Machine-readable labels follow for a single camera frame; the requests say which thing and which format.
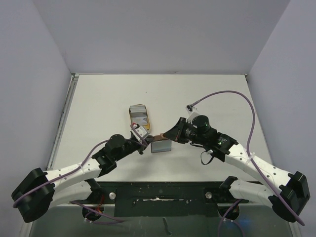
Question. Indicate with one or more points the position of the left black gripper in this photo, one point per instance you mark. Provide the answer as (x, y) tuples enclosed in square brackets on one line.
[(142, 146)]

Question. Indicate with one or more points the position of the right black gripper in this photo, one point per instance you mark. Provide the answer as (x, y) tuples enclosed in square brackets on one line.
[(180, 131)]

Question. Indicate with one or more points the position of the tan leather card holder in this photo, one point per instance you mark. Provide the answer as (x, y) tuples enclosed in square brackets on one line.
[(160, 144)]

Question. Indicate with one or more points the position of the silver VIP card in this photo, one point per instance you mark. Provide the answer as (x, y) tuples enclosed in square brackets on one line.
[(141, 119)]

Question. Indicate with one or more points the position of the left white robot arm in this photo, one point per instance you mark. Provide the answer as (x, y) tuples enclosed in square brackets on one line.
[(39, 189)]

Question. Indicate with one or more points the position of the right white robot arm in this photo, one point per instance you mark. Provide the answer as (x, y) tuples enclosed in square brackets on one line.
[(284, 192)]

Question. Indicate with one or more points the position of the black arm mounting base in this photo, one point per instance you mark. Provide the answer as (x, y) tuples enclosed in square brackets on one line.
[(162, 199)]

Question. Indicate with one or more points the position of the yellow card tray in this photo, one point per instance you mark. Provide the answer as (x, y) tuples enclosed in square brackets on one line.
[(148, 127)]

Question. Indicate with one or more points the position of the stack of grey cards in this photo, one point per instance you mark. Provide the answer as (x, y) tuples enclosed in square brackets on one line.
[(138, 109)]

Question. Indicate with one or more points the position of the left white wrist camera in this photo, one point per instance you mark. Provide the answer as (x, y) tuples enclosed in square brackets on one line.
[(140, 133)]

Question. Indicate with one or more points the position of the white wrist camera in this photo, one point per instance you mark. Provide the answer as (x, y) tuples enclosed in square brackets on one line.
[(192, 113), (140, 133)]

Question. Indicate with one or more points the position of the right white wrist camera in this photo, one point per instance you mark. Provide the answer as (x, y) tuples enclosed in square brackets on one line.
[(192, 113)]

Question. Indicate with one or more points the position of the aluminium frame rail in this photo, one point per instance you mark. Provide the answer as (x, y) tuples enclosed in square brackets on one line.
[(62, 121)]

